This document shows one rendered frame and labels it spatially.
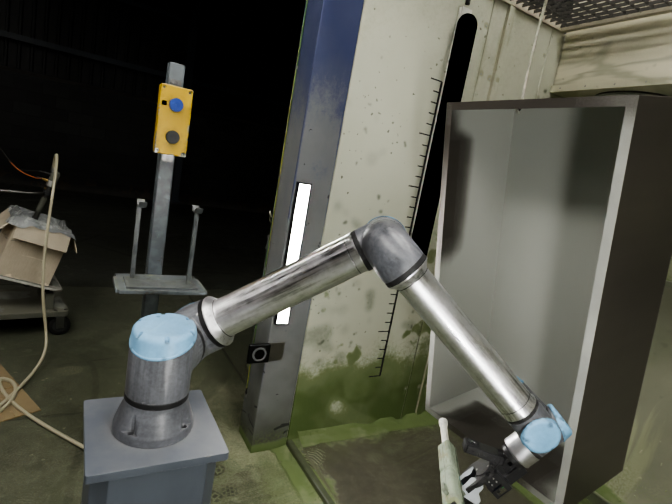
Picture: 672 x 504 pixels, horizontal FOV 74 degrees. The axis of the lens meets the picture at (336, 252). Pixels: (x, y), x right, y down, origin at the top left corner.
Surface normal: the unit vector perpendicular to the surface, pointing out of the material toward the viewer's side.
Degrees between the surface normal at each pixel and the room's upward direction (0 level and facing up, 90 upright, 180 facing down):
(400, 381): 90
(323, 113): 90
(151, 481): 90
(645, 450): 57
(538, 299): 102
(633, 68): 90
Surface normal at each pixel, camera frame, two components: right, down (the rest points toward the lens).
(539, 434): -0.03, 0.22
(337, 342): 0.48, 0.24
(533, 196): -0.85, 0.15
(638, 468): -0.62, -0.58
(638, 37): -0.86, -0.07
